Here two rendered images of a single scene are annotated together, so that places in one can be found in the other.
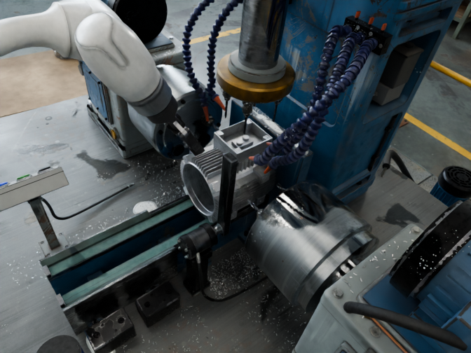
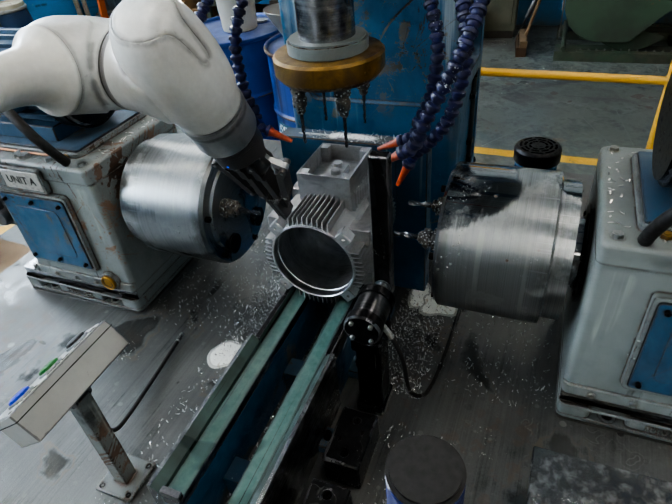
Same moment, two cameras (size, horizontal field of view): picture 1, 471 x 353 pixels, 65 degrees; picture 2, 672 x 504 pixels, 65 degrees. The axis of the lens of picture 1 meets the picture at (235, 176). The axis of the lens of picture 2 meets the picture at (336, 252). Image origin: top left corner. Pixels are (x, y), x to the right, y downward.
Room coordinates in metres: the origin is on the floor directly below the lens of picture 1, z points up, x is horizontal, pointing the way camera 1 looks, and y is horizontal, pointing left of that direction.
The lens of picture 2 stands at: (-0.01, 0.33, 1.59)
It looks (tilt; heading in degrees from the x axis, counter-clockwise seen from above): 37 degrees down; 338
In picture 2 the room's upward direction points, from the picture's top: 6 degrees counter-clockwise
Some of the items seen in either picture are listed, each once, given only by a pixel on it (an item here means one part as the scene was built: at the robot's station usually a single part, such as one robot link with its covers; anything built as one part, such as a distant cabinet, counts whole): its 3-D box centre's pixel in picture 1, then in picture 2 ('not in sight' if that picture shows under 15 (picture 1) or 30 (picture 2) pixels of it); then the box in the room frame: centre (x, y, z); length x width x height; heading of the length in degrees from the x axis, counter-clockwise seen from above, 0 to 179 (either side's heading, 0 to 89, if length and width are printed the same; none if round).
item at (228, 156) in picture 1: (226, 198); (381, 229); (0.56, 0.02, 1.12); 0.04 x 0.03 x 0.26; 133
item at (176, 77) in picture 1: (167, 104); (178, 193); (1.01, 0.25, 1.04); 0.37 x 0.25 x 0.25; 43
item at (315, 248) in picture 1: (318, 252); (520, 243); (0.50, -0.21, 1.04); 0.41 x 0.25 x 0.25; 43
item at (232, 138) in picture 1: (242, 145); (336, 177); (0.77, -0.01, 1.11); 0.12 x 0.11 x 0.07; 132
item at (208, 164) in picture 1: (227, 176); (333, 231); (0.74, 0.02, 1.02); 0.20 x 0.19 x 0.19; 132
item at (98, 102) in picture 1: (134, 83); (98, 200); (1.19, 0.41, 0.99); 0.35 x 0.31 x 0.37; 43
